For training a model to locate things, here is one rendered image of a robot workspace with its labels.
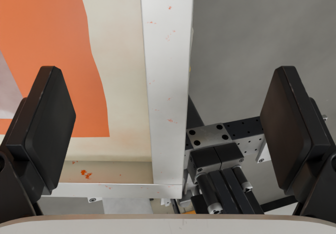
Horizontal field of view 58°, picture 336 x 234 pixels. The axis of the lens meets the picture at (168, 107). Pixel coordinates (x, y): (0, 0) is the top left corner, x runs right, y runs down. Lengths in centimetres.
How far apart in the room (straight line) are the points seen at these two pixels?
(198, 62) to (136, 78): 176
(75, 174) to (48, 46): 19
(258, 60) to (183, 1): 209
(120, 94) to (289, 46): 211
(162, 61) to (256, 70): 212
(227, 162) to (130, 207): 24
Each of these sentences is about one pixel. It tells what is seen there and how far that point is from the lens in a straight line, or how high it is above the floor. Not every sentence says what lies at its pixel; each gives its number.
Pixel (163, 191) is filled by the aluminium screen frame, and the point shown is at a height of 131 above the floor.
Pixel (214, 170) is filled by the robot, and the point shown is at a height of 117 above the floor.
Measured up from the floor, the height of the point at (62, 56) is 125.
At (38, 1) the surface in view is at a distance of 29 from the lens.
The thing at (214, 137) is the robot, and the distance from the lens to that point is 73.
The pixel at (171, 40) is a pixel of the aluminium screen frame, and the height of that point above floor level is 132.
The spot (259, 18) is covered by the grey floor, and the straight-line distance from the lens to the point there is 209.
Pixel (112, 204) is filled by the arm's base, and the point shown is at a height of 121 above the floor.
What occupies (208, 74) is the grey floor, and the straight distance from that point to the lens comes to 217.
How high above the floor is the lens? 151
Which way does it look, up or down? 42 degrees down
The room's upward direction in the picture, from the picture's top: 157 degrees clockwise
